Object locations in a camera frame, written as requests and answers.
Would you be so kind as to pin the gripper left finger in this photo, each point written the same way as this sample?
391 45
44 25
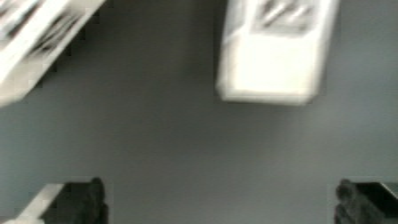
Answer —
66 204

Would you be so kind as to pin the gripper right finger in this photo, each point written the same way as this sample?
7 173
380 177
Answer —
366 203

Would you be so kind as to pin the white leg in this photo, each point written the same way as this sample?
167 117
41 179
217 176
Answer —
273 50

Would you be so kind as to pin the white square table top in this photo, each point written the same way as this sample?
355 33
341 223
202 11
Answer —
39 25

